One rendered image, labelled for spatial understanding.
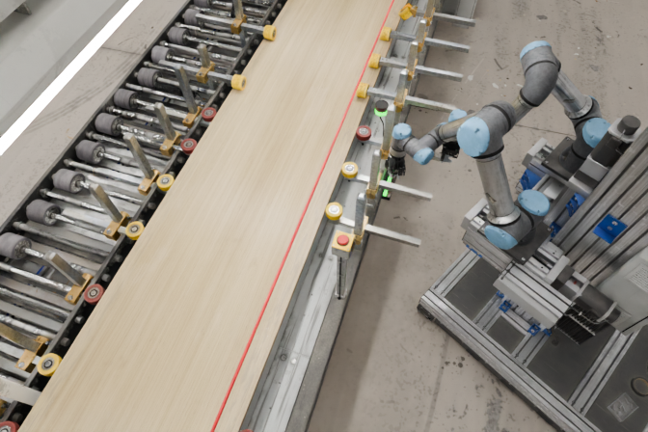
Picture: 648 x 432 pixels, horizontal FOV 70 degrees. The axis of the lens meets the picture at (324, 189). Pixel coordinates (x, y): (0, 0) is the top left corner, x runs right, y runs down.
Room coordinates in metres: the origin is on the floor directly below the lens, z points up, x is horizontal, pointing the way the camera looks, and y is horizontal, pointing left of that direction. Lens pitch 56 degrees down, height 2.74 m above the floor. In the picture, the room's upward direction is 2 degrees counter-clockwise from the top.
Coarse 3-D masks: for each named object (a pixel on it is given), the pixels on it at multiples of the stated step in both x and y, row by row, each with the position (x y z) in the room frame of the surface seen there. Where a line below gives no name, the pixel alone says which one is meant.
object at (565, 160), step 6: (564, 150) 1.29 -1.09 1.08; (570, 150) 1.26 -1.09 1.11; (564, 156) 1.27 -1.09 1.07; (570, 156) 1.24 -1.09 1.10; (576, 156) 1.23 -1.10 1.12; (564, 162) 1.24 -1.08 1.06; (570, 162) 1.22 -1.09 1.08; (576, 162) 1.21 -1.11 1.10; (582, 162) 1.20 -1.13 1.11; (564, 168) 1.22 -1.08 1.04; (570, 168) 1.21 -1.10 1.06; (576, 168) 1.20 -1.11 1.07
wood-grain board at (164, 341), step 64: (320, 0) 2.73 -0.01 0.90; (384, 0) 2.71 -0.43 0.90; (256, 64) 2.13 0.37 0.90; (320, 64) 2.12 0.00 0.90; (256, 128) 1.63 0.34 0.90; (320, 128) 1.62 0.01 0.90; (192, 192) 1.24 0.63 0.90; (256, 192) 1.23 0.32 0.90; (320, 192) 1.22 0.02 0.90; (128, 256) 0.91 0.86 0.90; (192, 256) 0.90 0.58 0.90; (256, 256) 0.89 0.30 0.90; (128, 320) 0.63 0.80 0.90; (192, 320) 0.62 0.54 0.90; (256, 320) 0.61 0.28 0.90; (64, 384) 0.39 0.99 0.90; (128, 384) 0.38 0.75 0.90; (192, 384) 0.38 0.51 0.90; (256, 384) 0.37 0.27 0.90
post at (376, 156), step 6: (378, 150) 1.28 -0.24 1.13; (372, 156) 1.26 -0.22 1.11; (378, 156) 1.25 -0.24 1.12; (372, 162) 1.26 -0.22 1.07; (378, 162) 1.25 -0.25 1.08; (372, 168) 1.26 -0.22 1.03; (378, 168) 1.25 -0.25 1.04; (372, 174) 1.26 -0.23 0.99; (378, 174) 1.28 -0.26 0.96; (372, 180) 1.26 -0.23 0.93; (372, 186) 1.26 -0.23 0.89; (372, 204) 1.25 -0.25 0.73
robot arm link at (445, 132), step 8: (488, 104) 1.11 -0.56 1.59; (496, 104) 1.08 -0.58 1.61; (504, 104) 1.08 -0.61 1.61; (512, 112) 1.06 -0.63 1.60; (456, 120) 1.23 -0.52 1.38; (464, 120) 1.18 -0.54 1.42; (512, 120) 1.03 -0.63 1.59; (440, 128) 1.25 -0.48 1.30; (448, 128) 1.21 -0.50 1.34; (456, 128) 1.18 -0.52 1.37; (432, 136) 1.24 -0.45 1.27; (440, 136) 1.23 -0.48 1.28; (448, 136) 1.20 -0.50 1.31; (456, 136) 1.18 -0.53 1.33; (440, 144) 1.22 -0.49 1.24
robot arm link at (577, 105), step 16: (528, 48) 1.45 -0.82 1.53; (544, 48) 1.43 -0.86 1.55; (528, 64) 1.38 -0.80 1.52; (560, 64) 1.41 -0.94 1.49; (560, 80) 1.38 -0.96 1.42; (560, 96) 1.37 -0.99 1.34; (576, 96) 1.37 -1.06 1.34; (592, 96) 1.45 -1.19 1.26; (576, 112) 1.36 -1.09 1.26; (592, 112) 1.35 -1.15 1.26
